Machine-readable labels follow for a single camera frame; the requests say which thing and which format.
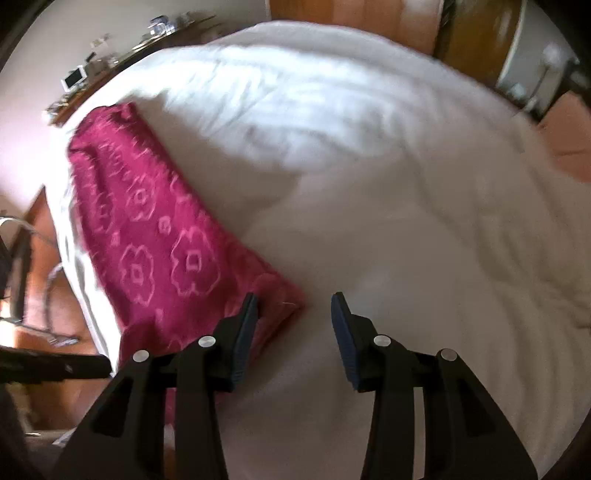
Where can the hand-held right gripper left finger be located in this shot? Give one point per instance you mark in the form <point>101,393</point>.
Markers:
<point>244,341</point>

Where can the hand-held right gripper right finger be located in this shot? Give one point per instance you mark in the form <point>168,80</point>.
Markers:
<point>344,341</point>

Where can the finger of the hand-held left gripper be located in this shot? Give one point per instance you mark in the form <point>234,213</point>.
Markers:
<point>55,365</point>

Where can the red fleece pants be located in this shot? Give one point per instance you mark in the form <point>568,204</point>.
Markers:
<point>152,221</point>

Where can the white duvet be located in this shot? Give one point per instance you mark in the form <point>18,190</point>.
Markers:
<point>369,184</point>

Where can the pink pillow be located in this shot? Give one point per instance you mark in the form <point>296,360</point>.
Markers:
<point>570,138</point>

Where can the cluttered wooden desk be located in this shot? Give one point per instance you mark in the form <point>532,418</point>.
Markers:
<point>129,55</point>

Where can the brown wooden wardrobe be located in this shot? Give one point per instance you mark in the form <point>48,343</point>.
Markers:
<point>351,23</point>

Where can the brown wooden door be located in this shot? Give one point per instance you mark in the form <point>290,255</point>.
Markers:
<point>482,37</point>

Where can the white shade floor lamp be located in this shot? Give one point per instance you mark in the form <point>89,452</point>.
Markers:
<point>554,54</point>

